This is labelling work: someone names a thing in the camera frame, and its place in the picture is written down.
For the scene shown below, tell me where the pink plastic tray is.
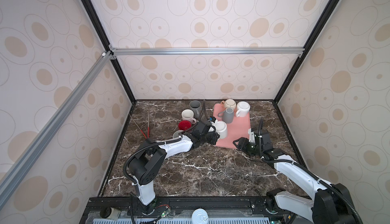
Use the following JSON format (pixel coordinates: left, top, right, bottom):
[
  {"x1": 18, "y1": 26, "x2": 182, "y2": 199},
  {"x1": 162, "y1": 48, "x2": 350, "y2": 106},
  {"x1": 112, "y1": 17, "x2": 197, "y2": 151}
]
[{"x1": 213, "y1": 103, "x2": 251, "y2": 149}]

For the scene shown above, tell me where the dark grey ceramic mug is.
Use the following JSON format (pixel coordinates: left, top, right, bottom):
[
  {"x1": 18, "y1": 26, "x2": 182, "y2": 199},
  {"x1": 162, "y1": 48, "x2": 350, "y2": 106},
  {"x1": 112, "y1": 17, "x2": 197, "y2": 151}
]
[{"x1": 190, "y1": 100, "x2": 202, "y2": 120}]

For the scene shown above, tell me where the white ceramic mug back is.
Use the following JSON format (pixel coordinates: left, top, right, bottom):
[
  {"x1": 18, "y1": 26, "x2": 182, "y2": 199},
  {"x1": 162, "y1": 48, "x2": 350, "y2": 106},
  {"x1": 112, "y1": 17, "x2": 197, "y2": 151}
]
[{"x1": 236, "y1": 101, "x2": 250, "y2": 117}]

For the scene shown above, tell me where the beige ceramic mug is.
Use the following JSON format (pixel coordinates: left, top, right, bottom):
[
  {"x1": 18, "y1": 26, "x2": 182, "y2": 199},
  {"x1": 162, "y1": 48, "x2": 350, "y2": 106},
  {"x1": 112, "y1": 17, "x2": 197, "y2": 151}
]
[
  {"x1": 173, "y1": 130, "x2": 183, "y2": 138},
  {"x1": 220, "y1": 99, "x2": 237, "y2": 110}
]

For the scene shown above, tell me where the red ceramic mug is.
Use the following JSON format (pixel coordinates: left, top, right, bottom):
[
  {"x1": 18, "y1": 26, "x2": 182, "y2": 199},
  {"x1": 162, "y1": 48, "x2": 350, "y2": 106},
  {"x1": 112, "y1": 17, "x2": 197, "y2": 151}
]
[{"x1": 178, "y1": 120, "x2": 192, "y2": 131}]

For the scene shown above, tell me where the red handled chopstick right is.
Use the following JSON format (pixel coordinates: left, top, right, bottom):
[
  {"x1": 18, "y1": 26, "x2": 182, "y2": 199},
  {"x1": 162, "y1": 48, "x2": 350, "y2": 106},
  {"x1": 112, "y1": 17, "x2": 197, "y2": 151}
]
[{"x1": 147, "y1": 112, "x2": 150, "y2": 138}]

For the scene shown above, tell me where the white ceramic mug front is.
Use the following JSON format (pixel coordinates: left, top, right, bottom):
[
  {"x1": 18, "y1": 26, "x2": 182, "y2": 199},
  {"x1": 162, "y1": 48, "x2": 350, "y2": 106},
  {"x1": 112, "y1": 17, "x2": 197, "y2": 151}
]
[{"x1": 214, "y1": 121, "x2": 228, "y2": 139}]

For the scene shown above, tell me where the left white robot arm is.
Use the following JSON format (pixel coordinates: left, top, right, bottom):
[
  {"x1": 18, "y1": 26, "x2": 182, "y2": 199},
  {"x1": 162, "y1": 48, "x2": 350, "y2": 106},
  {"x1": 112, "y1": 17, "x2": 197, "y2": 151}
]
[{"x1": 122, "y1": 116, "x2": 220, "y2": 206}]

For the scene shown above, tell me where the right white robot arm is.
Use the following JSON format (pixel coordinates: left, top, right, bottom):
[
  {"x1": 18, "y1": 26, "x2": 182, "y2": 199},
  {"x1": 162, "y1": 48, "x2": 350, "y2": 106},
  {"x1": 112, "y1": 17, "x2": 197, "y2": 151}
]
[{"x1": 233, "y1": 120, "x2": 363, "y2": 224}]

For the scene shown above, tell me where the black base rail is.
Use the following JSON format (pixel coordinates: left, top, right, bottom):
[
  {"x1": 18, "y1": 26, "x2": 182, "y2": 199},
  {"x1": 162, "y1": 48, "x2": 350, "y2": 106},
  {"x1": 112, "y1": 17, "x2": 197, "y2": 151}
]
[{"x1": 80, "y1": 196, "x2": 305, "y2": 224}]

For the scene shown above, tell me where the pinkish white ceramic mug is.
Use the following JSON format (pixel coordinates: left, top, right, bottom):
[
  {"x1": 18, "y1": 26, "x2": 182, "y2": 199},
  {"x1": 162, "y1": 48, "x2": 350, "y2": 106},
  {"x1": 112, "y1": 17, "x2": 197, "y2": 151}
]
[{"x1": 181, "y1": 109, "x2": 197, "y2": 125}]

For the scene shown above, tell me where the aluminium crossbar left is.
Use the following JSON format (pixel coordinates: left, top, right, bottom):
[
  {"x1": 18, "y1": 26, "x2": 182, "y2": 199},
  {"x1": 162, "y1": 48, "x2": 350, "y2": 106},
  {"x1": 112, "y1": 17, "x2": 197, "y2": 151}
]
[{"x1": 1, "y1": 51, "x2": 113, "y2": 208}]

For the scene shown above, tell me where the beige ceramic mug back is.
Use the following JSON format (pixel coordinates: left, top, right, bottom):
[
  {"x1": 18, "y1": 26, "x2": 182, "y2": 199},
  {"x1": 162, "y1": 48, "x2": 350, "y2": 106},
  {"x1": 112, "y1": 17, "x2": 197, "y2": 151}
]
[{"x1": 220, "y1": 99, "x2": 237, "y2": 110}]

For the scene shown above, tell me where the white round can lid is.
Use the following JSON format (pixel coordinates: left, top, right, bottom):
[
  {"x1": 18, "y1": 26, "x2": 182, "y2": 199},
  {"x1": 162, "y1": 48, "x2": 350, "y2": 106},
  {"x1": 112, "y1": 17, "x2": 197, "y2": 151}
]
[{"x1": 192, "y1": 208, "x2": 209, "y2": 224}]

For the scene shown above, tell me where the black corner frame post left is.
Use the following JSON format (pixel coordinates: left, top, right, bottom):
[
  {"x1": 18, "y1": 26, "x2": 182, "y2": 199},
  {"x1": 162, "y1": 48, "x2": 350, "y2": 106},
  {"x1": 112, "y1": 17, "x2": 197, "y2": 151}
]
[{"x1": 81, "y1": 0, "x2": 137, "y2": 104}]

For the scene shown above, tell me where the aluminium crossbar back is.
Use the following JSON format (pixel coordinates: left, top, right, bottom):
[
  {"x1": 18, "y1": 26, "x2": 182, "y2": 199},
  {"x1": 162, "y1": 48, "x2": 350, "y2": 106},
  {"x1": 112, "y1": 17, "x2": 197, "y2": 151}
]
[{"x1": 111, "y1": 46, "x2": 305, "y2": 56}]

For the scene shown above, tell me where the black corner frame post right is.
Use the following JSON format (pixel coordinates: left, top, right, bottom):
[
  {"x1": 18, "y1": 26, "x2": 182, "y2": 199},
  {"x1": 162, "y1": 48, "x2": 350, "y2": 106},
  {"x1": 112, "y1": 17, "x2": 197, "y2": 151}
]
[{"x1": 274, "y1": 0, "x2": 340, "y2": 104}]

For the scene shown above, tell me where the beige ceramic mug front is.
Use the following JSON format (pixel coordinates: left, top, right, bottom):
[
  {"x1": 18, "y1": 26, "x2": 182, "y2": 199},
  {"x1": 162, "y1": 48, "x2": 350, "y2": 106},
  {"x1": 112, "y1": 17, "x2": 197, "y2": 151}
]
[{"x1": 173, "y1": 130, "x2": 183, "y2": 138}]

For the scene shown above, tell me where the black corner frame post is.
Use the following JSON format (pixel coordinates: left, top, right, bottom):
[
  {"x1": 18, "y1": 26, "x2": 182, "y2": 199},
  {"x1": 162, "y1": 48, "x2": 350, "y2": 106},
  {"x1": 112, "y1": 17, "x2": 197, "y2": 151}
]
[
  {"x1": 274, "y1": 0, "x2": 340, "y2": 104},
  {"x1": 81, "y1": 0, "x2": 137, "y2": 104}
]

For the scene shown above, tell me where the light grey ceramic mug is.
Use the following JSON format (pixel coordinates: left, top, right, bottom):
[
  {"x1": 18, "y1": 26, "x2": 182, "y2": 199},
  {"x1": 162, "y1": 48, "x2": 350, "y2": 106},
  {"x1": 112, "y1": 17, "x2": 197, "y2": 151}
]
[{"x1": 217, "y1": 107, "x2": 234, "y2": 124}]

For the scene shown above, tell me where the aluminium crossbar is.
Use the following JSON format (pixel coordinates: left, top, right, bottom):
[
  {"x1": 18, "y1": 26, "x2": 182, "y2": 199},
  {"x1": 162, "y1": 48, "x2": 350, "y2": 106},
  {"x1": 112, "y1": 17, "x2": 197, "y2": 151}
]
[
  {"x1": 1, "y1": 51, "x2": 113, "y2": 208},
  {"x1": 111, "y1": 46, "x2": 305, "y2": 56}
]

